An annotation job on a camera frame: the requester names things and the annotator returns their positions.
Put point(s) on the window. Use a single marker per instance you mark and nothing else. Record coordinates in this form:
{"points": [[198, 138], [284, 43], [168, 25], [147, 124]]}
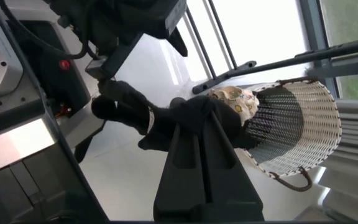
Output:
{"points": [[346, 25]]}

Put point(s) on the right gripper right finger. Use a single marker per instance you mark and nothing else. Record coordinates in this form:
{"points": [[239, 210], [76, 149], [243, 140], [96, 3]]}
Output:
{"points": [[232, 186]]}

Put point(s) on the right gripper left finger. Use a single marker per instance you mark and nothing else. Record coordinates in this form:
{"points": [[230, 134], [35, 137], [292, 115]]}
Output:
{"points": [[182, 180]]}

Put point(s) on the cream printed garment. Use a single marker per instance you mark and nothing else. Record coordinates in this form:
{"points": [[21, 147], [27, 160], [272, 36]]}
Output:
{"points": [[238, 99]]}

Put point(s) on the black garment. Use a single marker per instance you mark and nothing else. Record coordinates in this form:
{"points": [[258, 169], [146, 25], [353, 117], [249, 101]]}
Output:
{"points": [[129, 109]]}

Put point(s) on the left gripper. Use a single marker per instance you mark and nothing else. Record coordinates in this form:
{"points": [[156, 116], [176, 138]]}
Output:
{"points": [[148, 15]]}

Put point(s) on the white laundry basket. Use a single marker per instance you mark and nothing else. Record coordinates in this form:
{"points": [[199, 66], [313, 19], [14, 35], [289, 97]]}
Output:
{"points": [[309, 124]]}

